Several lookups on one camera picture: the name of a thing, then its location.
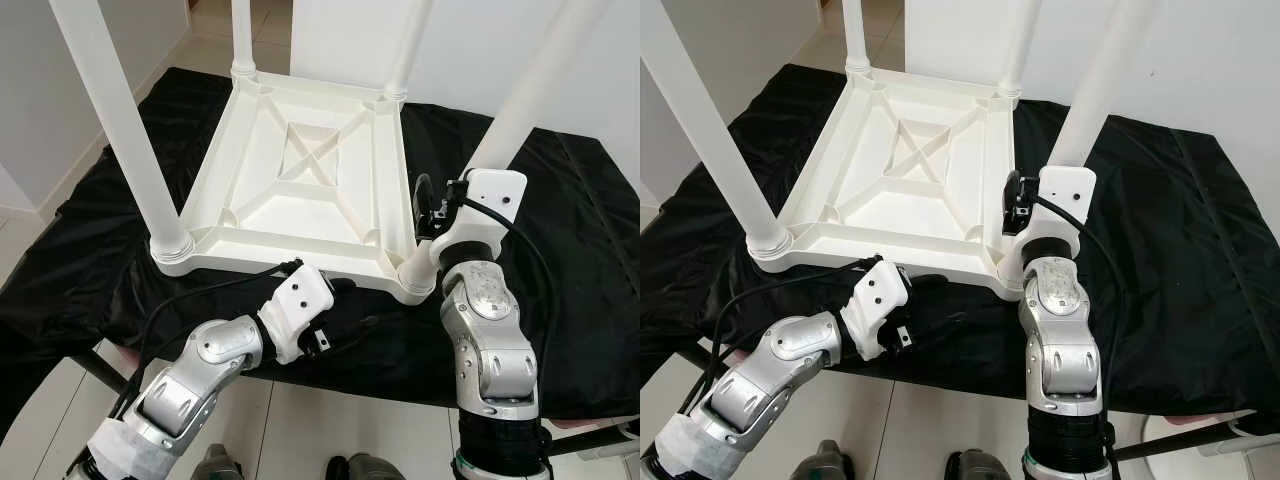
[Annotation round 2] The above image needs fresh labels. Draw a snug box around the white plastic table top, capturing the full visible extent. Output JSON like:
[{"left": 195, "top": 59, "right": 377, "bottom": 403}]
[
  {"left": 745, "top": 62, "right": 1031, "bottom": 301},
  {"left": 150, "top": 68, "right": 441, "bottom": 306}
]

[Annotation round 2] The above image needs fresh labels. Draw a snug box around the grey robot right leg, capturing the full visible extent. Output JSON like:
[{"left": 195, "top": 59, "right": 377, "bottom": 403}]
[
  {"left": 945, "top": 450, "right": 1011, "bottom": 480},
  {"left": 325, "top": 452, "right": 406, "bottom": 480}
]

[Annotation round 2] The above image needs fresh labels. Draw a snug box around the grey robot leg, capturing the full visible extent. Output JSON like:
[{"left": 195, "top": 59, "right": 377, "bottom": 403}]
[
  {"left": 190, "top": 443, "right": 246, "bottom": 480},
  {"left": 795, "top": 440, "right": 851, "bottom": 480},
  {"left": 325, "top": 452, "right": 406, "bottom": 480},
  {"left": 945, "top": 450, "right": 1011, "bottom": 480}
]

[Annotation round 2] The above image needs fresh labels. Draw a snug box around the grey robot left leg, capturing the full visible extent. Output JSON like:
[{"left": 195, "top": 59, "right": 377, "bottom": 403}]
[
  {"left": 190, "top": 443, "right": 246, "bottom": 480},
  {"left": 795, "top": 440, "right": 851, "bottom": 480}
]

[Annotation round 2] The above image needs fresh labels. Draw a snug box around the black cloth table cover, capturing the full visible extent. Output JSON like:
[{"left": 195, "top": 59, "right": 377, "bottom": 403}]
[
  {"left": 640, "top": 62, "right": 1280, "bottom": 419},
  {"left": 0, "top": 68, "right": 641, "bottom": 421}
]

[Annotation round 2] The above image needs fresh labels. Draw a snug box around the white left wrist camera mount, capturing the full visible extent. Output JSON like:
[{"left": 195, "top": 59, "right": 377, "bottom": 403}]
[
  {"left": 838, "top": 260, "right": 913, "bottom": 363},
  {"left": 258, "top": 263, "right": 336, "bottom": 366}
]

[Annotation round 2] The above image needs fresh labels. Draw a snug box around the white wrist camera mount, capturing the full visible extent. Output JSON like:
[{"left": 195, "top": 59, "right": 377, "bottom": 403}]
[
  {"left": 432, "top": 168, "right": 529, "bottom": 269},
  {"left": 1020, "top": 165, "right": 1098, "bottom": 263},
  {"left": 258, "top": 263, "right": 336, "bottom": 366},
  {"left": 838, "top": 260, "right": 913, "bottom": 363}
]

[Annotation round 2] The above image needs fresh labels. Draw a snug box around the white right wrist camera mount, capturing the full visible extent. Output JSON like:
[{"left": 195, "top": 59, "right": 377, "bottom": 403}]
[
  {"left": 1020, "top": 165, "right": 1098, "bottom": 263},
  {"left": 432, "top": 168, "right": 529, "bottom": 269}
]

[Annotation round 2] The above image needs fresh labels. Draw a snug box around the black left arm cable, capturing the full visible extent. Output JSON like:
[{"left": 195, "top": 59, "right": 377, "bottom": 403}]
[
  {"left": 110, "top": 258, "right": 304, "bottom": 421},
  {"left": 690, "top": 253, "right": 883, "bottom": 421}
]

